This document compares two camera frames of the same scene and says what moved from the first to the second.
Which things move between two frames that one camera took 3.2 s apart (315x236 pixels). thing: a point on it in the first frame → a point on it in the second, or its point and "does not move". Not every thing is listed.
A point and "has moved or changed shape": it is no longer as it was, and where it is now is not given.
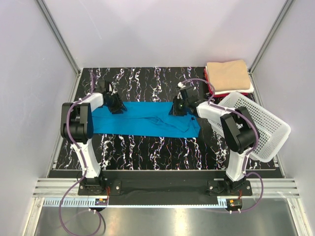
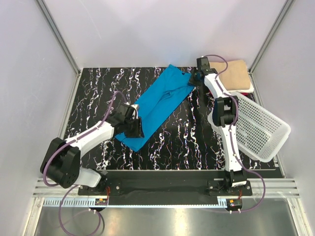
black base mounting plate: x=165 y=183 does not move
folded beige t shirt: x=229 y=75 does not move
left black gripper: x=118 y=105 → x=138 y=133
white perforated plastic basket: x=273 y=130 does not move
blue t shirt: x=144 y=119 has moved or changed shape
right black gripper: x=174 y=110 → x=193 y=71
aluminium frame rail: x=60 y=188 does not move
